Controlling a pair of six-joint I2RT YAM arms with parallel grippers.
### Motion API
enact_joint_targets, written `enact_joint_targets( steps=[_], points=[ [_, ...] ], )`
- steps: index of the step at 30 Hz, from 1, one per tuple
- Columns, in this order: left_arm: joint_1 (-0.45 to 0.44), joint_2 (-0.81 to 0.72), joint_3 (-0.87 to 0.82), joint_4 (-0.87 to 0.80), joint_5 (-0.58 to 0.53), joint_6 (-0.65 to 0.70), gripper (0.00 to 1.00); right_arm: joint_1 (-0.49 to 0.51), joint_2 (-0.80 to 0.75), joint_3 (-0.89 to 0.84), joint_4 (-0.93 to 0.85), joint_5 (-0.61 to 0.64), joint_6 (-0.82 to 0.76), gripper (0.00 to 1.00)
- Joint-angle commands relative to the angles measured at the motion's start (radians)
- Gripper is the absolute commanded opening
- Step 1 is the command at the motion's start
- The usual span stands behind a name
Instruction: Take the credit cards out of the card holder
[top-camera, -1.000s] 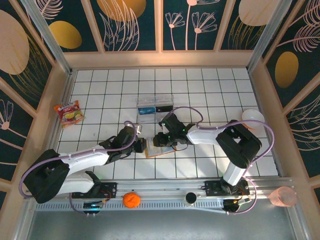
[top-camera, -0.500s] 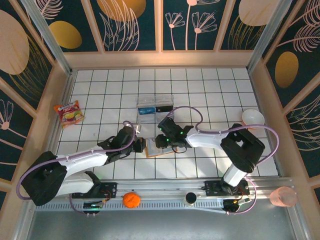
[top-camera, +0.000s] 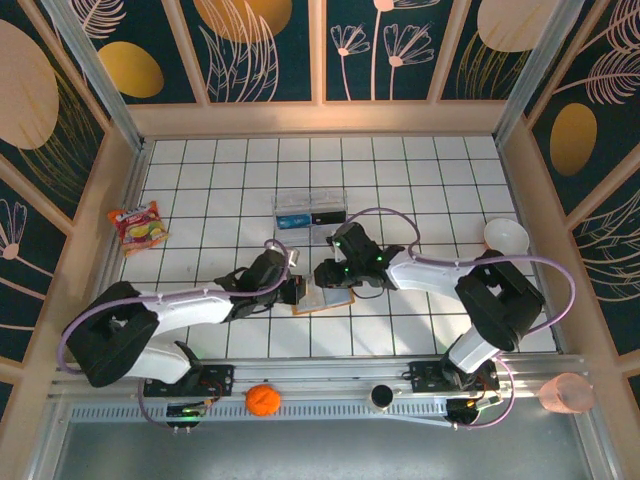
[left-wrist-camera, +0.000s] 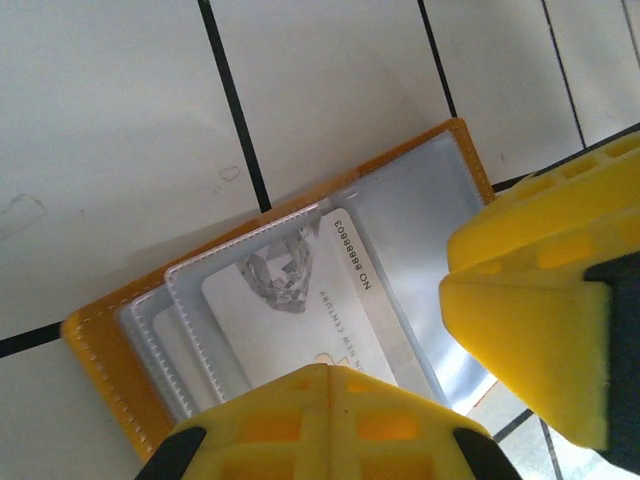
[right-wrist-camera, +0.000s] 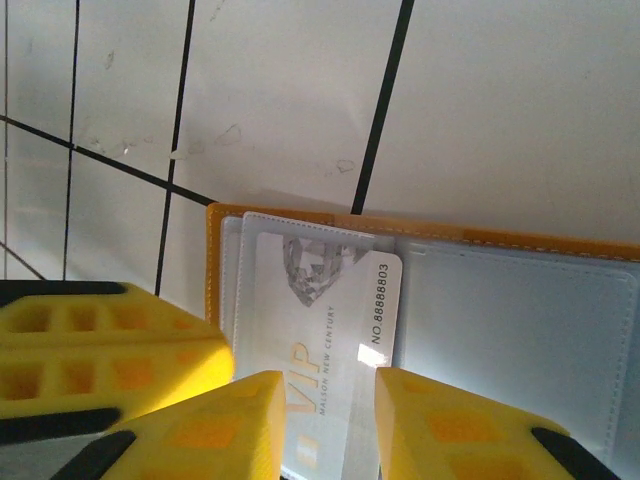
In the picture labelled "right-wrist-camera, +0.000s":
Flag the yellow leather card holder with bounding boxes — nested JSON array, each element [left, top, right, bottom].
[[204, 202, 640, 480]]

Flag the white VIP card 88888803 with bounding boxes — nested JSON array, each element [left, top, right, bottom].
[[234, 230, 404, 480]]

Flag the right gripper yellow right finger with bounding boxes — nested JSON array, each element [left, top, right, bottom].
[[374, 368, 621, 480]]

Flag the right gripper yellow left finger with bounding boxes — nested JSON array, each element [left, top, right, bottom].
[[59, 370, 285, 480]]

